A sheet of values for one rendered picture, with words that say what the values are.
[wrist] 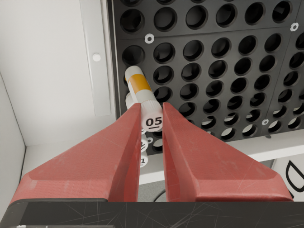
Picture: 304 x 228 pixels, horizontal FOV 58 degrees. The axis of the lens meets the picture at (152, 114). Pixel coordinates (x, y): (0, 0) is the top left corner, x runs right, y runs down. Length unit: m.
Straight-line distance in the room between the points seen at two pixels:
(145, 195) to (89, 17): 1.57
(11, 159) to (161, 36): 0.14
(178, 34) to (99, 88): 0.09
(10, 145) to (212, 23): 0.17
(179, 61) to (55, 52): 0.10
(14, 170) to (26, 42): 0.10
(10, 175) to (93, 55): 0.10
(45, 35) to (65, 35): 0.01
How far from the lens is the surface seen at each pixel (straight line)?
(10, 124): 0.24
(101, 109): 0.23
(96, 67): 0.22
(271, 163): 0.47
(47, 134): 0.26
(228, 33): 0.17
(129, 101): 0.16
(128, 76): 0.15
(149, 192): 1.71
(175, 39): 0.16
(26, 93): 0.24
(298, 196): 0.41
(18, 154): 0.25
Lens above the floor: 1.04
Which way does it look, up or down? 52 degrees down
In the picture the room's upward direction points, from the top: 156 degrees clockwise
